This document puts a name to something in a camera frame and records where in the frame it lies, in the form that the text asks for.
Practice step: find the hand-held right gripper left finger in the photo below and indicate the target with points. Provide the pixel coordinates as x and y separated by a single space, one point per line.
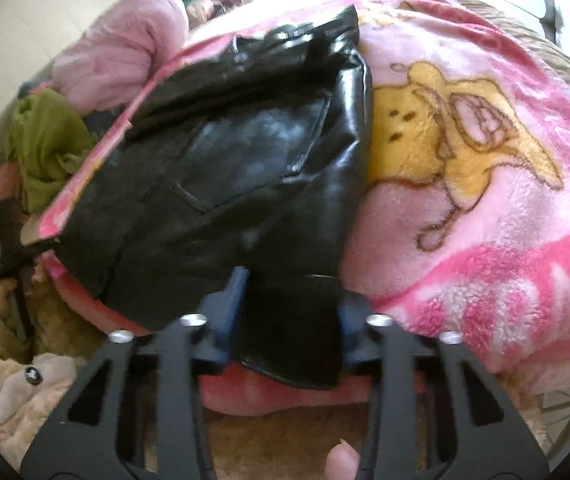
230 300

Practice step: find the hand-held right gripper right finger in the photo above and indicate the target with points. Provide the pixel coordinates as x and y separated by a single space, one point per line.
351 312

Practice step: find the black leather jacket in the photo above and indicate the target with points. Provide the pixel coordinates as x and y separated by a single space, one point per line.
225 185

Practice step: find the person's right hand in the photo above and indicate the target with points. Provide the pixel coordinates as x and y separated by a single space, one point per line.
342 462

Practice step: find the pink printed blanket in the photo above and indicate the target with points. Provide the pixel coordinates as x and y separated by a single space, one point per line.
490 240

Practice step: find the green cloth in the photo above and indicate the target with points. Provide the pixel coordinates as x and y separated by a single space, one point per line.
50 145

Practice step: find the beige plush toy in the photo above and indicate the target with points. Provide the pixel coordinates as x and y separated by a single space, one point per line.
10 420

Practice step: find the pile of plush toys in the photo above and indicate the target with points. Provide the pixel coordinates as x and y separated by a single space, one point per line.
210 0

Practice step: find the beige bed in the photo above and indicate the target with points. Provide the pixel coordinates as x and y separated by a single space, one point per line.
565 75

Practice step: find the white desk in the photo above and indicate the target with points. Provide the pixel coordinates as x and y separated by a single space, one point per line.
510 0

